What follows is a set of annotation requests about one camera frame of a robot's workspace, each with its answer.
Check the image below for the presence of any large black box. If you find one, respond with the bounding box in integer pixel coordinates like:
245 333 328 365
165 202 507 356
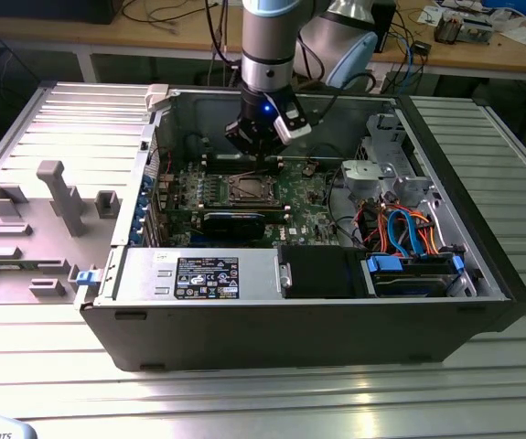
0 0 117 26

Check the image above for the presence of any blue network cable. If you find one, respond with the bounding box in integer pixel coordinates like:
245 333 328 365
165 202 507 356
404 39 418 89

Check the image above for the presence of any black open PC case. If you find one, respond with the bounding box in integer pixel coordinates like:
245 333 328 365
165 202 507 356
73 84 526 372

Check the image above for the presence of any black camera cable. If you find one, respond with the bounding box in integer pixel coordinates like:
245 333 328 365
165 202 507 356
307 89 350 129

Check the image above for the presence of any blue flat data wire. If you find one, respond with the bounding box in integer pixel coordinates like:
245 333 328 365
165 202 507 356
386 208 424 257

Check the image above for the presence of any wooden workbench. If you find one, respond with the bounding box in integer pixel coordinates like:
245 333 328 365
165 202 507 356
0 0 526 84

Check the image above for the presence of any black wire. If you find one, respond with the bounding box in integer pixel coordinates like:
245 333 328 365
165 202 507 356
327 171 367 251

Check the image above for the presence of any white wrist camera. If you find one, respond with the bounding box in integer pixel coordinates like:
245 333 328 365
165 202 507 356
264 92 314 145

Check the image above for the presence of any grey metal drive cage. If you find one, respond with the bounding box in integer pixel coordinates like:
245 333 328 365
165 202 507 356
363 112 409 161

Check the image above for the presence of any black hard disk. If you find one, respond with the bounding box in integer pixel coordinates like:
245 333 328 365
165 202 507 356
371 272 456 298

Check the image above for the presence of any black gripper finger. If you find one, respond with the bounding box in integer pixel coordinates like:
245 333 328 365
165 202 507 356
262 129 287 178
223 118 264 178

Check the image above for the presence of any small metal box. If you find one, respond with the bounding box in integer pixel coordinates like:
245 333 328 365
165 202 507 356
461 16 495 47

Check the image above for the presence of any green motherboard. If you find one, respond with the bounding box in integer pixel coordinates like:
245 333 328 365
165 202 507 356
152 157 337 251

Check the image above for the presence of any grey power supply unit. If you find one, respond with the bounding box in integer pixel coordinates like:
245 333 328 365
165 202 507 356
115 246 283 304

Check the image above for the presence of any black graphics card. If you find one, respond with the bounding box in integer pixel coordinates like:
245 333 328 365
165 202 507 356
200 208 267 241

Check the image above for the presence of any grey parts rack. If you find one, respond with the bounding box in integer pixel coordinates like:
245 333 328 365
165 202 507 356
0 159 122 305

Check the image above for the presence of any copper finned heat sink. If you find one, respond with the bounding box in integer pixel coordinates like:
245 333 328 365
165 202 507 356
434 13 463 46

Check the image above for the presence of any orange wire bundle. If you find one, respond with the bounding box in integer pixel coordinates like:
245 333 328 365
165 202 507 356
356 200 440 255

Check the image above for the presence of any CPU socket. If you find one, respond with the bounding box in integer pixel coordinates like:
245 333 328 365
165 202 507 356
227 173 277 206

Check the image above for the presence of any black plastic shroud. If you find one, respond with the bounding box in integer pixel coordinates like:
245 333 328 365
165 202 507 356
278 244 369 299

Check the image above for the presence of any silver CPU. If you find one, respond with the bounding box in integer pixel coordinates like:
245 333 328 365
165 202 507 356
239 178 267 198

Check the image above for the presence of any blue carrier in disk bay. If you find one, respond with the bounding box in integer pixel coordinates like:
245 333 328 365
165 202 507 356
366 253 467 284

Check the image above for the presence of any black RAM slot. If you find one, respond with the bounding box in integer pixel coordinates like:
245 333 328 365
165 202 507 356
202 153 284 162
203 203 290 218
202 159 284 171

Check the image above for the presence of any black tower device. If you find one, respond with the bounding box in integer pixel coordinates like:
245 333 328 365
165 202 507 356
371 0 399 54

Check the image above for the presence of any white case latch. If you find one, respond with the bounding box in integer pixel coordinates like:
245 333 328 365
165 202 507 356
145 84 172 113

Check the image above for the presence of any grey round-top metal bracket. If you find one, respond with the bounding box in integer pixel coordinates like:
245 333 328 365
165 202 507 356
339 158 431 202

